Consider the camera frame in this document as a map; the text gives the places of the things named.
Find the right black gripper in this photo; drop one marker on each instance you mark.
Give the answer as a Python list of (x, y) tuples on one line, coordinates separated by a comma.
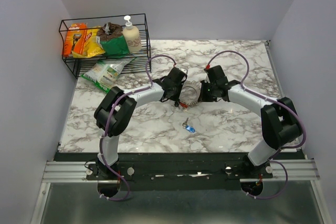
[(203, 97)]

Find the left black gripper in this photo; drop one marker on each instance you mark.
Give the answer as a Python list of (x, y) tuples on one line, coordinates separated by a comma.
[(176, 98)]

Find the metal disc with keyrings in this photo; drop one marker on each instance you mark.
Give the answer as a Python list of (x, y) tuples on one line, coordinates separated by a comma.
[(189, 93)]

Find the key with blue tag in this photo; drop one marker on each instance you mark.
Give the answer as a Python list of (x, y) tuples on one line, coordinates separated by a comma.
[(188, 127)]

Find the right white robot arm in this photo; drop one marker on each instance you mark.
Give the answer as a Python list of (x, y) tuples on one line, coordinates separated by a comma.
[(279, 120)]

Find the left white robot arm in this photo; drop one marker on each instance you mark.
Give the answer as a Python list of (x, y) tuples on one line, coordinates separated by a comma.
[(116, 109)]

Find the key with red tag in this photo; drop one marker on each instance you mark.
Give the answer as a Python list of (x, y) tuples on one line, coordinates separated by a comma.
[(184, 105)]

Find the beige pump soap bottle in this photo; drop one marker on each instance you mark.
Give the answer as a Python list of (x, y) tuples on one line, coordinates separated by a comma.
[(132, 35)]

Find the green white snack bag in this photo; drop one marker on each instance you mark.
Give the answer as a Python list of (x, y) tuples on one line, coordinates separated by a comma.
[(105, 73)]

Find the green and brown bag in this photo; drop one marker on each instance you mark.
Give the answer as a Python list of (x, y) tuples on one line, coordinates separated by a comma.
[(112, 40)]

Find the yellow chips bag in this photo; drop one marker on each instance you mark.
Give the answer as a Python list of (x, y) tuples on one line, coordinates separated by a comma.
[(91, 46)]

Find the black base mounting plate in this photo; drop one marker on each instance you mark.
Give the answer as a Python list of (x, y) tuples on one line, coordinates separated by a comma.
[(177, 172)]

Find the orange razor package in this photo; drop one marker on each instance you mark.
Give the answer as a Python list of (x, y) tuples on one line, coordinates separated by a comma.
[(75, 39)]

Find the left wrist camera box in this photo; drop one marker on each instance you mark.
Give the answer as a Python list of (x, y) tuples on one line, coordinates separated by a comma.
[(184, 70)]

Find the black wire basket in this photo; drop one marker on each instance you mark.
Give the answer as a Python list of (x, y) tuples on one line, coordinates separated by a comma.
[(79, 66)]

